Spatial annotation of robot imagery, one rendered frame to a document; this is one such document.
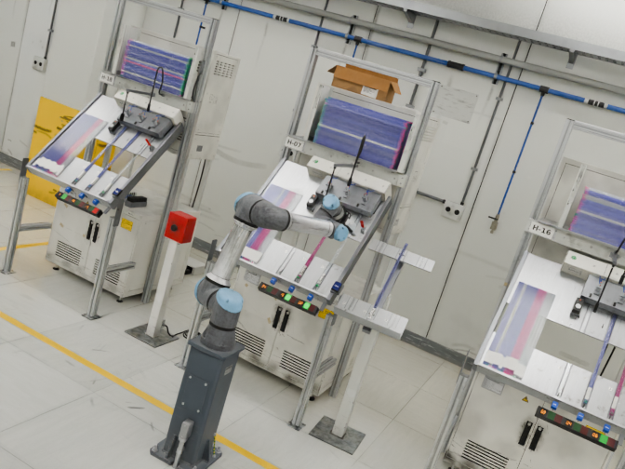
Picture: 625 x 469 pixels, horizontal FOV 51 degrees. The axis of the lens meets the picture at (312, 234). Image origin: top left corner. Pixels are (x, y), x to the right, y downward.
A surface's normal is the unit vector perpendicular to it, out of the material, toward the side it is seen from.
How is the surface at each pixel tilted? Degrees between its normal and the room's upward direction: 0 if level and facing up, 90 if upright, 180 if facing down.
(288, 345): 90
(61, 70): 90
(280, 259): 48
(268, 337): 90
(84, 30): 90
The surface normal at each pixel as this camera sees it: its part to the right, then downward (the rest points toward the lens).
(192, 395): -0.36, 0.11
